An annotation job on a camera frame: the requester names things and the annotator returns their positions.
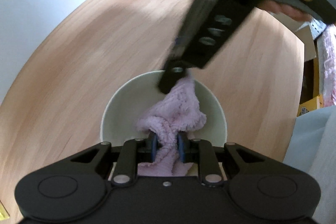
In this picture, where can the person's grey clothing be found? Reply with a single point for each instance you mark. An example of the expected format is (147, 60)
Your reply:
(312, 153)

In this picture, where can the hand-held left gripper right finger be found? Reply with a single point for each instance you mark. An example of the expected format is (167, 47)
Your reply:
(181, 148)

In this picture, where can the yellow box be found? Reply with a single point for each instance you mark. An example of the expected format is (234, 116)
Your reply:
(309, 107)

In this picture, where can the pink fuzzy fabric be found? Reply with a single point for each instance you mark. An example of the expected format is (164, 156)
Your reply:
(328, 69)

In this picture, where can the cardboard box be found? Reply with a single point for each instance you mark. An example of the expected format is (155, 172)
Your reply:
(309, 48)

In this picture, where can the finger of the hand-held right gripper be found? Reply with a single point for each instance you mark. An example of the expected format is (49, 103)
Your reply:
(199, 50)

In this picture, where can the pink grey cleaning cloth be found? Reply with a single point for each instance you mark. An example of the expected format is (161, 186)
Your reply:
(181, 108)

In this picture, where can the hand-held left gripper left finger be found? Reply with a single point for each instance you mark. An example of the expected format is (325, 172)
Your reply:
(153, 147)

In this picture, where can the pale green bowl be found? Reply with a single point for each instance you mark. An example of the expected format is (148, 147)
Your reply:
(123, 113)

